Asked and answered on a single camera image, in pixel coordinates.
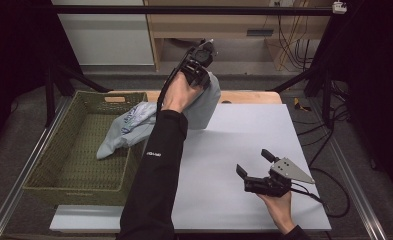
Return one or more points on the green woven basket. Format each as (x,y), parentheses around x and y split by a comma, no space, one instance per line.
(77,163)

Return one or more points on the black metal stand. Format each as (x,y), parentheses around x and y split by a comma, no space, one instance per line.
(317,75)
(62,81)

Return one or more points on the small white device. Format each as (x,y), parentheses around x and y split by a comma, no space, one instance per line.
(339,6)

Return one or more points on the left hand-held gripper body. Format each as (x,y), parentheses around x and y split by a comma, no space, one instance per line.
(200,56)

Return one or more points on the black horizontal frame bar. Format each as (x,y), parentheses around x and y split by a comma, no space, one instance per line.
(117,10)

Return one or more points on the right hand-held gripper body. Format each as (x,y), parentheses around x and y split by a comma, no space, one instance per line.
(272,183)

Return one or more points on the aluminium frame rail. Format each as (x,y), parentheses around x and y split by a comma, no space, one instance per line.
(350,180)
(24,170)

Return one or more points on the wooden table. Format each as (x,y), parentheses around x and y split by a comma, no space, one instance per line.
(250,97)

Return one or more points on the yellow and black tape piece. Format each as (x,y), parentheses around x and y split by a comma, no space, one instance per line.
(300,105)

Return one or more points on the person's right hand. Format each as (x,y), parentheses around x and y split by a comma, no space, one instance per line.
(280,210)

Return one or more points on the person's left hand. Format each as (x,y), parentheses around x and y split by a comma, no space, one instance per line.
(179,93)

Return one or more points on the black curtain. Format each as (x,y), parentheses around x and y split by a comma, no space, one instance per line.
(374,83)
(17,50)

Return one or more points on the light grey table board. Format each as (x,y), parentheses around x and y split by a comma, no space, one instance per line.
(237,140)

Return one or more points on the wooden desk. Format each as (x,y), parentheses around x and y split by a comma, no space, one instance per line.
(217,25)

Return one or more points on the light grey cloth garment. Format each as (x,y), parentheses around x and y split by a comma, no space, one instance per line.
(202,106)

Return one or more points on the grey socket strip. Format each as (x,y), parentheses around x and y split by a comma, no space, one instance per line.
(259,32)

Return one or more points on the white cabinet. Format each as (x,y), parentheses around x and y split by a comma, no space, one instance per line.
(107,40)

